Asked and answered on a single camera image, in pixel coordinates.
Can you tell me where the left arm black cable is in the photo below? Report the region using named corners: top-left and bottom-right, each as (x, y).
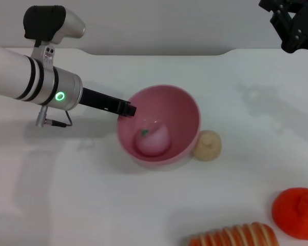
top-left (35, 105), bottom-right (73, 128)

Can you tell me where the beige toy bun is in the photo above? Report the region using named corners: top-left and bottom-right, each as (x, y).
top-left (192, 130), bottom-right (223, 162)

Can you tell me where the pink toy peach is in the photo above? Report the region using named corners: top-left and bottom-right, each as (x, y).
top-left (134, 123), bottom-right (172, 157)

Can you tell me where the orange toy tangerine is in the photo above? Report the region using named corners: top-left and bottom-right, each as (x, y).
top-left (272, 187), bottom-right (308, 241)

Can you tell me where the pink plastic bowl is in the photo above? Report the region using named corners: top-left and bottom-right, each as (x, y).
top-left (117, 85), bottom-right (202, 170)

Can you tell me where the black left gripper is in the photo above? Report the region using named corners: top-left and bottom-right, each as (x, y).
top-left (78, 87), bottom-right (138, 118)

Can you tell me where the striped orange toy bread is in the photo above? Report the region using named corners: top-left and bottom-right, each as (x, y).
top-left (188, 221), bottom-right (279, 246)

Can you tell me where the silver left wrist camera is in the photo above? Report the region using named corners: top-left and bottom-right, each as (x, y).
top-left (23, 5), bottom-right (86, 70)

